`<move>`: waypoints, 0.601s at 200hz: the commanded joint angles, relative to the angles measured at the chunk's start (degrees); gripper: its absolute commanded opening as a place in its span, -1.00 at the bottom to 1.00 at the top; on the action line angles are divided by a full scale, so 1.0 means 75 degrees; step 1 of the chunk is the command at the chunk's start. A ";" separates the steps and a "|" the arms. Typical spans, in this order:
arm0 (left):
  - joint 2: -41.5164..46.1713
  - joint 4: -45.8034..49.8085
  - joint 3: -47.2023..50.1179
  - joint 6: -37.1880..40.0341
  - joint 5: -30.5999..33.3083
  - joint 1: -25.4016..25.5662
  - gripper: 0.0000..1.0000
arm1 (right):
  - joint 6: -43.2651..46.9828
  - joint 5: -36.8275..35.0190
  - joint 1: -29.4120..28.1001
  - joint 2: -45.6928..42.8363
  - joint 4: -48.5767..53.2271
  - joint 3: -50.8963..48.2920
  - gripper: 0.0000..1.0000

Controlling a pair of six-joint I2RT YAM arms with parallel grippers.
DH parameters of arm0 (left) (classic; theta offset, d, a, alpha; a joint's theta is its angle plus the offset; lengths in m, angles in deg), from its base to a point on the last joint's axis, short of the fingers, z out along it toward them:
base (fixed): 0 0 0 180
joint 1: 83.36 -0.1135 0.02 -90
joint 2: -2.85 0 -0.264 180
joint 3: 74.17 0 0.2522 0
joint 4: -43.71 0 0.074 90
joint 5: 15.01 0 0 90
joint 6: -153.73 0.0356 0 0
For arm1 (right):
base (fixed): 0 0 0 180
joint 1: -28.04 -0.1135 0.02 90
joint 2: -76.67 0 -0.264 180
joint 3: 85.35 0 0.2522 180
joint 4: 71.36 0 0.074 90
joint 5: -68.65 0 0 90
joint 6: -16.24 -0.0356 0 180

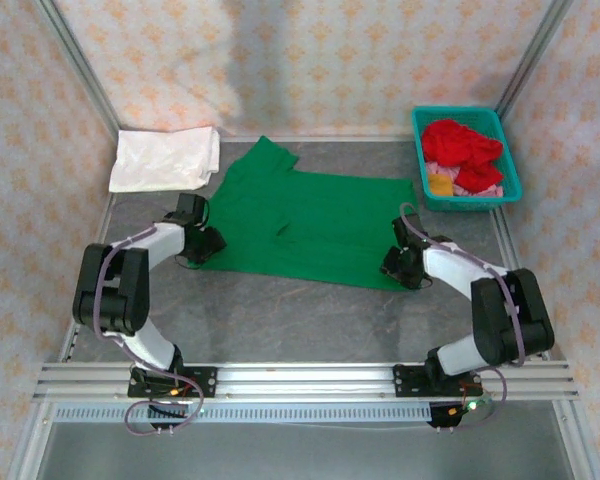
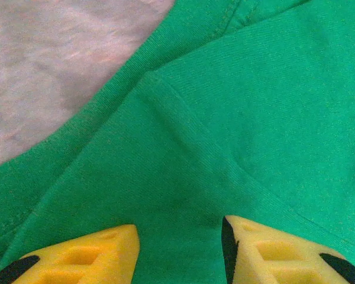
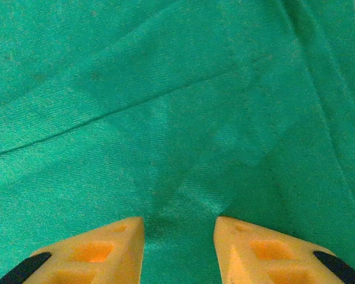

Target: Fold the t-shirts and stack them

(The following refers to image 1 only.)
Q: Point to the green t-shirt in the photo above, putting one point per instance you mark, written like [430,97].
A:
[305,215]

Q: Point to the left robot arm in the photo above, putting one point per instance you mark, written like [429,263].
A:
[112,285]

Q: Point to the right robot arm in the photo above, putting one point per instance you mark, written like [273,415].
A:
[505,310]

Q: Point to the orange cloth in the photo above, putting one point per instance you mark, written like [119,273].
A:
[440,186]

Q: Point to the white folded t-shirt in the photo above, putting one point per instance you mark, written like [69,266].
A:
[160,160]

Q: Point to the pink cloth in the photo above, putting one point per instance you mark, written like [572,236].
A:
[442,169]

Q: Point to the red t-shirt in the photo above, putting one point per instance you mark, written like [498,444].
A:
[450,142]

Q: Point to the teal plastic basket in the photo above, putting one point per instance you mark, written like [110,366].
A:
[511,165]

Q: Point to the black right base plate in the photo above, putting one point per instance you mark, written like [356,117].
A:
[407,382]

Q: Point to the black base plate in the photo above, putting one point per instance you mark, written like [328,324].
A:
[407,382]
[205,382]

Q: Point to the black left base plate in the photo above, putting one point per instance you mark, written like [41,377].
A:
[205,382]

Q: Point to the aluminium frame cross bar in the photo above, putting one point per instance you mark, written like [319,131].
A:
[330,138]

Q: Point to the aluminium mounting rail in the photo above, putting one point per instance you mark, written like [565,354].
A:
[305,380]

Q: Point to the aluminium frame post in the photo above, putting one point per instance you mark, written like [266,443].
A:
[532,55]
[80,65]

